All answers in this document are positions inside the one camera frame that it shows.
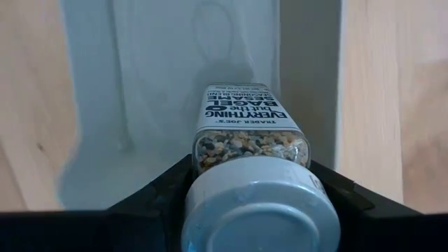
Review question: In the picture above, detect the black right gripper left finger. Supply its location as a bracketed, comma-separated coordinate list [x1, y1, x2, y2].
[0, 153, 194, 252]

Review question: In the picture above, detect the white-lid bagel seasoning jar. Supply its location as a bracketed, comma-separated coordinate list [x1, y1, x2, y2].
[181, 83, 342, 252]

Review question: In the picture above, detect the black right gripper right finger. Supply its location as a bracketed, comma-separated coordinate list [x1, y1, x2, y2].
[307, 159, 448, 252]

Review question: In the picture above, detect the light grey plastic bin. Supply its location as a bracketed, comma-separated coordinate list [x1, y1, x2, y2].
[57, 0, 346, 211]

